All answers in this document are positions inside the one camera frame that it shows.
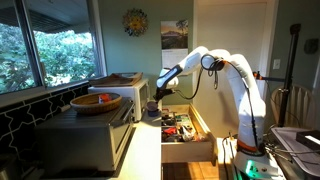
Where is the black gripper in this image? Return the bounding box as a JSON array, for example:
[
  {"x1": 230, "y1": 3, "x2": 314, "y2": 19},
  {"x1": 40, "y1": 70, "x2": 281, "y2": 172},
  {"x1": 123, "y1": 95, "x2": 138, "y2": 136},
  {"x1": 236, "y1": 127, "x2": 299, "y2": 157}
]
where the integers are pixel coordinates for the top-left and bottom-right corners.
[{"x1": 152, "y1": 86, "x2": 175, "y2": 104}]

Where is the wooden bowl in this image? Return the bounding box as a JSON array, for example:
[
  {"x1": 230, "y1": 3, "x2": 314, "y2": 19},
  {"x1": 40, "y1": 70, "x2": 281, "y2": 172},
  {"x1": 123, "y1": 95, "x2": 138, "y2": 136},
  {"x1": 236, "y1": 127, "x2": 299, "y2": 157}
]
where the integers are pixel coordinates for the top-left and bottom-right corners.
[{"x1": 69, "y1": 92, "x2": 123, "y2": 116}]

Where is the silver toaster oven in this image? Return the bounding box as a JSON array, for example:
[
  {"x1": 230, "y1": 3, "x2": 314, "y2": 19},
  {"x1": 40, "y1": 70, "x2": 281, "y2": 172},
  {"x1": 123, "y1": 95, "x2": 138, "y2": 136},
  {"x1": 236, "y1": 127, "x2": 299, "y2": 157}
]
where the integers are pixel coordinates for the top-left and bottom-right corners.
[{"x1": 34, "y1": 97, "x2": 137, "y2": 174}]

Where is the small blue cup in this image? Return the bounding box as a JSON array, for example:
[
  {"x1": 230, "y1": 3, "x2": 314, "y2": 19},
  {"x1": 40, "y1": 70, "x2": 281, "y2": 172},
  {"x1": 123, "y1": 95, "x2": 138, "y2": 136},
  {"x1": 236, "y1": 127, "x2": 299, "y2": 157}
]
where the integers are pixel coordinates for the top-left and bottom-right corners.
[{"x1": 148, "y1": 109, "x2": 161, "y2": 118}]

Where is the white microwave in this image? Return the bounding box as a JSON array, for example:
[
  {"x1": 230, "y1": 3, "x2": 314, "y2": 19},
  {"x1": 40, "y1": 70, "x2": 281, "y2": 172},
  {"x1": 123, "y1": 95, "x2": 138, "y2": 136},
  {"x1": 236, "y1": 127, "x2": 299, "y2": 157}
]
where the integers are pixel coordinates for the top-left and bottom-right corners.
[{"x1": 87, "y1": 78, "x2": 151, "y2": 123}]

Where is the red tool in drawer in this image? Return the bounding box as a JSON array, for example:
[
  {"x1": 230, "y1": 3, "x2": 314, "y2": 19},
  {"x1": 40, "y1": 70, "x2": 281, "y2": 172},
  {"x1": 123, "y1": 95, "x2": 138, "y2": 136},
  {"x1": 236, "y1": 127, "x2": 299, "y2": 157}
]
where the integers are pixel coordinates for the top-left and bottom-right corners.
[{"x1": 164, "y1": 127, "x2": 178, "y2": 136}]

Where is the orange item in basket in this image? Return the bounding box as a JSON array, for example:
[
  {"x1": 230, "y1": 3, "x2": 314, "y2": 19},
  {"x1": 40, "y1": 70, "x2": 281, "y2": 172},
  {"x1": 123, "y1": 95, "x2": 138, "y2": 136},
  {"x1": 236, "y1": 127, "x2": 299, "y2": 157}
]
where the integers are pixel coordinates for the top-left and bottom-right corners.
[{"x1": 98, "y1": 93, "x2": 111, "y2": 104}]

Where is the open wooden drawer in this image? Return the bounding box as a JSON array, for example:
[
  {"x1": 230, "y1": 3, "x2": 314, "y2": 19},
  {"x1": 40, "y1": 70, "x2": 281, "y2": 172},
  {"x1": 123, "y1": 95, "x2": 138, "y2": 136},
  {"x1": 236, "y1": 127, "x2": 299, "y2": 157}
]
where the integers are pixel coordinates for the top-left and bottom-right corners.
[{"x1": 160, "y1": 102, "x2": 218, "y2": 167}]

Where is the white door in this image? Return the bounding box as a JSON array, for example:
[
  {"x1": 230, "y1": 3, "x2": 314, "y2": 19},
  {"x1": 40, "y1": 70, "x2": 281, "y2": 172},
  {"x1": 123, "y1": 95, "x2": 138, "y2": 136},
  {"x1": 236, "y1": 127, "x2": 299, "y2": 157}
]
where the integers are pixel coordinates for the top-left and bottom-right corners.
[{"x1": 192, "y1": 0, "x2": 280, "y2": 139}]

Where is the wooden spindle chair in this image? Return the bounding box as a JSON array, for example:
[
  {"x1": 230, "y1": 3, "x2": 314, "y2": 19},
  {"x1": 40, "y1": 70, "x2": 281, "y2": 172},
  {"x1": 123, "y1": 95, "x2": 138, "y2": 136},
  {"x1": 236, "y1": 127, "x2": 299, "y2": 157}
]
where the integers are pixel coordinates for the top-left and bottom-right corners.
[{"x1": 269, "y1": 83, "x2": 316, "y2": 130}]

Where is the grey table mat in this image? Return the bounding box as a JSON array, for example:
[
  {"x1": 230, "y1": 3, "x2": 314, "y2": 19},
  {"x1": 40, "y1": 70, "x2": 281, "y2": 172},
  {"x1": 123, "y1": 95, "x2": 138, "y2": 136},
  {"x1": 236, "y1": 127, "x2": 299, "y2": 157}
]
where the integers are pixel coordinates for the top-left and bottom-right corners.
[{"x1": 270, "y1": 126, "x2": 320, "y2": 178}]

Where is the black box on table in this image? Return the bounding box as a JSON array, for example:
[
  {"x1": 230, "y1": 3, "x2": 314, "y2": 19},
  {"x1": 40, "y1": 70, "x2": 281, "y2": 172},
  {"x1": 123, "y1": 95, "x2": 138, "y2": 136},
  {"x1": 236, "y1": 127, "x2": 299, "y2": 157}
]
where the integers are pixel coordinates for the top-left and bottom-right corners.
[{"x1": 295, "y1": 129, "x2": 320, "y2": 152}]

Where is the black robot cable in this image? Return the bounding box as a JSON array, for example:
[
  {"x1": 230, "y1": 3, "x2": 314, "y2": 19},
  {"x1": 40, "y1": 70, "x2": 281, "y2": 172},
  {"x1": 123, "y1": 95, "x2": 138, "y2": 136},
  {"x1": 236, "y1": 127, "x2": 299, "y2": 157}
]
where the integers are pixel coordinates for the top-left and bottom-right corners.
[{"x1": 173, "y1": 66, "x2": 205, "y2": 101}]

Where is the paper wall calendar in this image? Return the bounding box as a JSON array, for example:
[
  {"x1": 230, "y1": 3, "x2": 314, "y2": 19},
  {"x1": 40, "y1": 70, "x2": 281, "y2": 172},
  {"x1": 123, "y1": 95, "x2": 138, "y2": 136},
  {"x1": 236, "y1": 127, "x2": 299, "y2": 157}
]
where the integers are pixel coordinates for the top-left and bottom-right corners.
[{"x1": 160, "y1": 19, "x2": 190, "y2": 78}]

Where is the sunflower wall decoration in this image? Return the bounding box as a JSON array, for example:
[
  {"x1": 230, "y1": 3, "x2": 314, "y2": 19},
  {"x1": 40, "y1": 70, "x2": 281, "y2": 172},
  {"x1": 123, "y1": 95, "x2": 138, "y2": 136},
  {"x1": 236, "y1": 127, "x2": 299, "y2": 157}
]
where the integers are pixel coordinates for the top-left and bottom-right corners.
[{"x1": 121, "y1": 8, "x2": 149, "y2": 37}]

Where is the white wall plug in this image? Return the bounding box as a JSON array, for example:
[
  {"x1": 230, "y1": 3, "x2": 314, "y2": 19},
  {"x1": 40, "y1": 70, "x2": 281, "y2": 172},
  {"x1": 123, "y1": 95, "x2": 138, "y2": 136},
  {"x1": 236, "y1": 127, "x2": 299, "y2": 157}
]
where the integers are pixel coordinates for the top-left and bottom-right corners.
[{"x1": 59, "y1": 104, "x2": 72, "y2": 113}]

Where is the white light switch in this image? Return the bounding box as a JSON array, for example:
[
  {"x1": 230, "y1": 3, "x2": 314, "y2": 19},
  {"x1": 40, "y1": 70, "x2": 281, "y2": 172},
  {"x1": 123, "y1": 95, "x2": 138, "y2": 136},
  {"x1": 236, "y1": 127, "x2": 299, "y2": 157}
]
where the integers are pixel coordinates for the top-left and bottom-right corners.
[{"x1": 272, "y1": 58, "x2": 282, "y2": 71}]

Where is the window frame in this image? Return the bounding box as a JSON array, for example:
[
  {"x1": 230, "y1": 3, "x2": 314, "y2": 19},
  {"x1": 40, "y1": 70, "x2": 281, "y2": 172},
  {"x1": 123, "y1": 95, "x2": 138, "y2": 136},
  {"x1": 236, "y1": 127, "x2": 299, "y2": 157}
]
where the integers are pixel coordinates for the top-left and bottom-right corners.
[{"x1": 0, "y1": 0, "x2": 108, "y2": 108}]

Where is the dark round wall ornament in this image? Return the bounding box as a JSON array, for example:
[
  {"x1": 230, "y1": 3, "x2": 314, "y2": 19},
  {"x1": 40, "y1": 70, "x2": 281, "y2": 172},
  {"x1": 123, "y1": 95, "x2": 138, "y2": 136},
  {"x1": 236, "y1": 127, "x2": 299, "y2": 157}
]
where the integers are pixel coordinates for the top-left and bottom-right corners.
[{"x1": 303, "y1": 38, "x2": 320, "y2": 55}]

